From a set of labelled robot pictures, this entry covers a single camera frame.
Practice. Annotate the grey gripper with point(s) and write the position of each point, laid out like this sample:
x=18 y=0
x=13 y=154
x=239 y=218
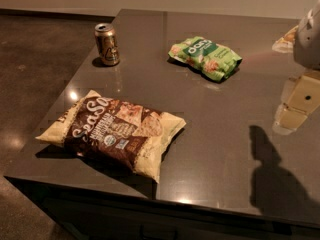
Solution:
x=308 y=42

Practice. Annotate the green rice chip bag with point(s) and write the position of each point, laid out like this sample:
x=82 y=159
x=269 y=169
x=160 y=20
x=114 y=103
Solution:
x=215 y=61

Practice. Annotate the yellow snack bag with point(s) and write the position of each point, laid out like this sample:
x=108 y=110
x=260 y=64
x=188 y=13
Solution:
x=285 y=44

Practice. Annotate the brown tortilla chip bag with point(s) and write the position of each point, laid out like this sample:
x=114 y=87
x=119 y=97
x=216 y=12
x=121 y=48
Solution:
x=98 y=127

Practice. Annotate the gold soda can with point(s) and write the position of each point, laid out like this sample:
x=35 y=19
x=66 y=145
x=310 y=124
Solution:
x=105 y=36

